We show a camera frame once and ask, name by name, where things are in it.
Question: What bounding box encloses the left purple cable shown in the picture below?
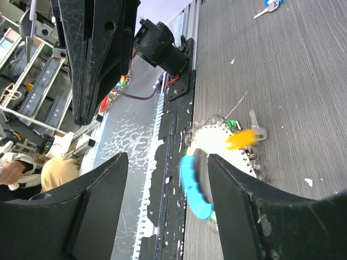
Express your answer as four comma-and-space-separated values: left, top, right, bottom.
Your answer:
112, 71, 166, 101

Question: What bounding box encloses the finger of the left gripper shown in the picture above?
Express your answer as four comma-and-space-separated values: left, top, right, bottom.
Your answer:
51, 1, 94, 125
86, 1, 140, 123

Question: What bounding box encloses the person in beige clothes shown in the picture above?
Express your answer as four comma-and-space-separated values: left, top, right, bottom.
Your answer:
1, 152, 80, 202

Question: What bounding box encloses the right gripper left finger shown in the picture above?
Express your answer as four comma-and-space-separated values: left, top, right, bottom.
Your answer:
1, 153, 128, 259

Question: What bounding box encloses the green tagged key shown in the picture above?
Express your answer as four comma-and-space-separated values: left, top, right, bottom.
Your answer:
223, 120, 241, 131

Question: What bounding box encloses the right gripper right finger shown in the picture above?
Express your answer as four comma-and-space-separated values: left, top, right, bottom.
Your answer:
207, 153, 347, 260

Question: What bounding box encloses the yellow tagged key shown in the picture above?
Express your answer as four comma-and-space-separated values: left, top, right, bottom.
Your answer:
226, 109, 267, 150

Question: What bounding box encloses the red tagged key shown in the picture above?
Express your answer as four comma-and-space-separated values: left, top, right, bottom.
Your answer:
99, 96, 109, 114

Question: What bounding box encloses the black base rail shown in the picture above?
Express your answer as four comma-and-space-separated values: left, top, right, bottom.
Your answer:
139, 37, 197, 260

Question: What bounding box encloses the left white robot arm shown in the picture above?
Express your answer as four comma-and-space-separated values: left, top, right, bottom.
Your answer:
51, 1, 188, 126

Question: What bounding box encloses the loose blue tagged key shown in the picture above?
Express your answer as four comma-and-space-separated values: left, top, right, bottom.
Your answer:
253, 0, 283, 19

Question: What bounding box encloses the white slotted cable duct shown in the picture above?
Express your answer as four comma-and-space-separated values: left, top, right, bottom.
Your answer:
131, 94, 164, 260

